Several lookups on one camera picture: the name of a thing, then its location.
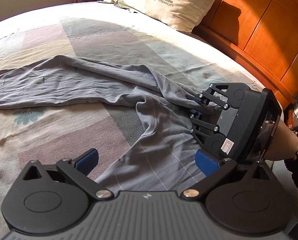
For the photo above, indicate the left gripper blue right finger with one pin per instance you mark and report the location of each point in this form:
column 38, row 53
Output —
column 217, row 171

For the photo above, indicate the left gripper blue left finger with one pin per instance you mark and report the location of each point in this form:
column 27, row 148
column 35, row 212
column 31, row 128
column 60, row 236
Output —
column 76, row 171

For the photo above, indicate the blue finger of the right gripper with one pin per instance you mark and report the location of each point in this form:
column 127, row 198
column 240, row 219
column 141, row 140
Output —
column 193, row 98

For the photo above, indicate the grey pyjama trousers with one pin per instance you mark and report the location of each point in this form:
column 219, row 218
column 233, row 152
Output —
column 163, row 156

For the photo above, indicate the person right hand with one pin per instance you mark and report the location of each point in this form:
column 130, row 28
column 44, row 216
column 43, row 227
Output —
column 284, row 144

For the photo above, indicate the orange wooden headboard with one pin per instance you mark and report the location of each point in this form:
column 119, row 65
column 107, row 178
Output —
column 261, row 36

